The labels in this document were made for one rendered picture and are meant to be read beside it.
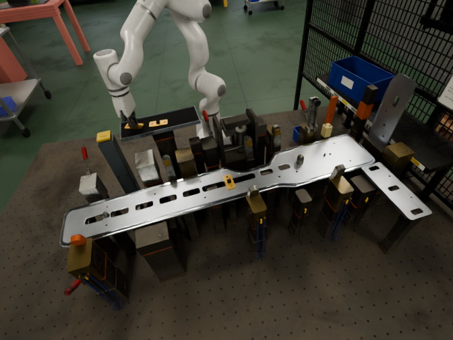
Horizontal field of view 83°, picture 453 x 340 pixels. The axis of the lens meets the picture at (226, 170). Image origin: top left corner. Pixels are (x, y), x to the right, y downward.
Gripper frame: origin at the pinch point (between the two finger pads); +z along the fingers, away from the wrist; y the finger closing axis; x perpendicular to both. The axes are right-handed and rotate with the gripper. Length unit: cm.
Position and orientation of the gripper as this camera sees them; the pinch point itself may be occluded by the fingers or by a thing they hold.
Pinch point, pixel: (132, 121)
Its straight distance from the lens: 129.0
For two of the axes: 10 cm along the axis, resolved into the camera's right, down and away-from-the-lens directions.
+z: 0.8, 6.9, 7.2
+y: -1.2, 7.2, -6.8
